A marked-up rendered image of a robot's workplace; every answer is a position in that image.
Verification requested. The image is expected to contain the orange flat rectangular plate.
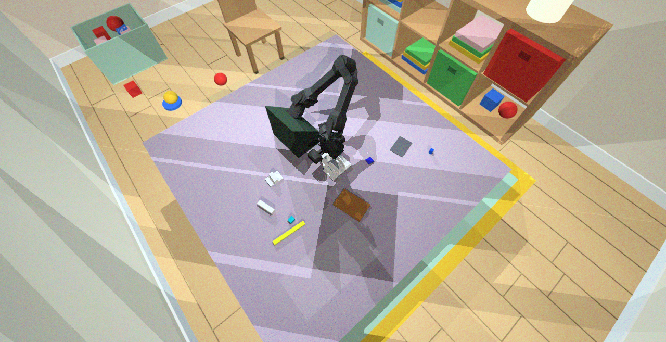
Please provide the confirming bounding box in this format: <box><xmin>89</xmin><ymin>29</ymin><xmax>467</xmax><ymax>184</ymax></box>
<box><xmin>333</xmin><ymin>189</ymin><xmax>370</xmax><ymax>222</ymax></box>

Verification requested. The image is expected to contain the yellow flat bar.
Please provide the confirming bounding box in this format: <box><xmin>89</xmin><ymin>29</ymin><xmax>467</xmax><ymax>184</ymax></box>
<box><xmin>273</xmin><ymin>221</ymin><xmax>305</xmax><ymax>245</ymax></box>

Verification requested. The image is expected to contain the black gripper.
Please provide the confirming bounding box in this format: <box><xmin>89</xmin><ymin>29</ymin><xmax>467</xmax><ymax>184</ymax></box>
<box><xmin>308</xmin><ymin>136</ymin><xmax>345</xmax><ymax>164</ymax></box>

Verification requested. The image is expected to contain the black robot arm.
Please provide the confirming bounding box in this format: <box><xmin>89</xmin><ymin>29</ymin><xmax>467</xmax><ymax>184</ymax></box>
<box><xmin>286</xmin><ymin>54</ymin><xmax>358</xmax><ymax>159</ymax></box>

